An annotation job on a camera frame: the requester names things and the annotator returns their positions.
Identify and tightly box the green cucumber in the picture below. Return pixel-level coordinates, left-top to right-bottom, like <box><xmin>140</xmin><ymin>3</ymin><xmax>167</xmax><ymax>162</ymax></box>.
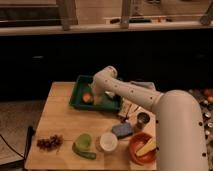
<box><xmin>72</xmin><ymin>143</ymin><xmax>96</xmax><ymax>160</ymax></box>

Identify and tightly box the dark purple bowl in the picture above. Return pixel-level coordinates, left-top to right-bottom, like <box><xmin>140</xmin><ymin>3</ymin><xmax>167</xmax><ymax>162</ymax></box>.
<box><xmin>130</xmin><ymin>81</ymin><xmax>156</xmax><ymax>90</ymax></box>

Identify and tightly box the bunch of red grapes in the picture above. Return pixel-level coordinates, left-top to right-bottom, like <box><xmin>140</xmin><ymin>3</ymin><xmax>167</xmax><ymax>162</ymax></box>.
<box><xmin>37</xmin><ymin>135</ymin><xmax>63</xmax><ymax>151</ymax></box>

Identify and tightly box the green plastic tray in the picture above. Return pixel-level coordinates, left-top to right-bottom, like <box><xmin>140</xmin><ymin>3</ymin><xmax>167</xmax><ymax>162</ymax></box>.
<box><xmin>69</xmin><ymin>75</ymin><xmax>122</xmax><ymax>113</ymax></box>

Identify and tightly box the yellow corn cob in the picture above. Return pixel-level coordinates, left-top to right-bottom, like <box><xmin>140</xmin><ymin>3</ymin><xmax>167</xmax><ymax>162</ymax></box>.
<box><xmin>135</xmin><ymin>138</ymin><xmax>156</xmax><ymax>157</ymax></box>

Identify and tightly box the orange bowl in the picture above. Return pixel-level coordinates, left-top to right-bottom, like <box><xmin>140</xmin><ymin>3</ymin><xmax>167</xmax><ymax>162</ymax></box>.
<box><xmin>128</xmin><ymin>132</ymin><xmax>156</xmax><ymax>165</ymax></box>

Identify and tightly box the blue sponge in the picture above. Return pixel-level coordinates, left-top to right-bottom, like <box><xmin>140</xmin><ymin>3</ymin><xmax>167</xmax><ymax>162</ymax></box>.
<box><xmin>112</xmin><ymin>123</ymin><xmax>133</xmax><ymax>138</ymax></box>

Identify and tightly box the metal cup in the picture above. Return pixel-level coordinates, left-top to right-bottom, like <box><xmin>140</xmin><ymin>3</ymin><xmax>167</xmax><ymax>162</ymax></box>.
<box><xmin>136</xmin><ymin>112</ymin><xmax>150</xmax><ymax>130</ymax></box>

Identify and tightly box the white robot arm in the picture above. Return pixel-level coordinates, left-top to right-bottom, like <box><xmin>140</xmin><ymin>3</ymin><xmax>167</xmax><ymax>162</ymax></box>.
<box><xmin>92</xmin><ymin>66</ymin><xmax>209</xmax><ymax>171</ymax></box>

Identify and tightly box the dark cabinet counter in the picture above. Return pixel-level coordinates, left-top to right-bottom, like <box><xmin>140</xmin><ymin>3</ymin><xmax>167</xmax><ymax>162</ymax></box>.
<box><xmin>0</xmin><ymin>28</ymin><xmax>213</xmax><ymax>101</ymax></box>

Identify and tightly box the orange red apple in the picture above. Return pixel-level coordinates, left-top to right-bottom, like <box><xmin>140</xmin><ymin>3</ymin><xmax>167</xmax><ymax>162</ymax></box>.
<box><xmin>82</xmin><ymin>93</ymin><xmax>94</xmax><ymax>104</ymax></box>

